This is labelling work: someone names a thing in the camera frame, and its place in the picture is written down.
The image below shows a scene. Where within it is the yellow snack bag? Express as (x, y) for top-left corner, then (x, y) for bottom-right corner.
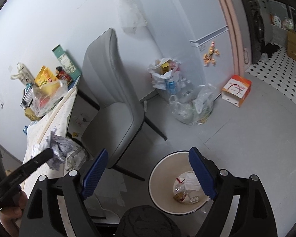
(35, 66), (58, 87)

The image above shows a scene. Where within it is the printed paper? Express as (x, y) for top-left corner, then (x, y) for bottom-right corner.
(45, 128), (77, 171)

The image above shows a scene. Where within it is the white crumpled plastic bag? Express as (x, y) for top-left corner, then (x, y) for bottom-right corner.
(64, 148), (89, 172)

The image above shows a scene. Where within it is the brown cardboard box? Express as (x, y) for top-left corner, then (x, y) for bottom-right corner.
(287, 30), (296, 61)

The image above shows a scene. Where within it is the person's left hand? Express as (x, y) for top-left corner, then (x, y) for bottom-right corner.
(0, 190), (28, 236)

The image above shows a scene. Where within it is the floral white tablecloth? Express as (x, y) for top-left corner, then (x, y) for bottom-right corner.
(21, 87), (77, 196)

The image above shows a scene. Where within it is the clear plastic bag on floor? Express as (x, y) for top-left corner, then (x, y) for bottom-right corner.
(169, 84), (218, 125)

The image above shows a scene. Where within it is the blue drink can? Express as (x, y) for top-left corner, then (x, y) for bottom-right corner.
(23, 126), (28, 135)

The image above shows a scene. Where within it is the jar of dried goods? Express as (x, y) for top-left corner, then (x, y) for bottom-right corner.
(24, 108), (41, 121)

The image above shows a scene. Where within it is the white bag of bottles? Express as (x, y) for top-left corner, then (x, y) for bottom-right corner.
(148, 58), (183, 95)

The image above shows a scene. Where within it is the clear plastic bag on table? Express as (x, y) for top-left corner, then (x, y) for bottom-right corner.
(31, 80), (68, 118)

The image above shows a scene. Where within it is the white paper tote bag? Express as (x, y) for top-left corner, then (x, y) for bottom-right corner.
(10, 63), (35, 86)

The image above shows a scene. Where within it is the red bottle with black cap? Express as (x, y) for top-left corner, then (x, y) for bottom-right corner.
(55, 66), (73, 86)

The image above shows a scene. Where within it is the grey upholstered chair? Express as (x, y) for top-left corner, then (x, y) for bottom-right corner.
(81, 28), (167, 181)

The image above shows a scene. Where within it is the black washing machine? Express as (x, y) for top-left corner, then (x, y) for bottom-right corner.
(241, 0), (271, 64)

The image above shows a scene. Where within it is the white round trash bin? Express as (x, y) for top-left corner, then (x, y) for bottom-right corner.
(149, 151), (210, 216)

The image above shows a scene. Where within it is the orange white gift box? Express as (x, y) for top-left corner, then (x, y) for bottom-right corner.
(221, 75), (252, 108)

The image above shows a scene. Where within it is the black wire basket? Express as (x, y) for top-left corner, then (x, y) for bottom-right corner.
(20, 84), (33, 109)

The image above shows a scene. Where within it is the white mesh bag hanging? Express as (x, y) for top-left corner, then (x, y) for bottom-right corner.
(116, 0), (147, 34)

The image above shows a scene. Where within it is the white refrigerator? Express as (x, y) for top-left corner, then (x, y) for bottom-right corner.
(131, 0), (234, 92)

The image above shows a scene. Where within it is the green tall box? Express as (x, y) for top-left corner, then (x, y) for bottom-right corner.
(52, 44), (81, 80)

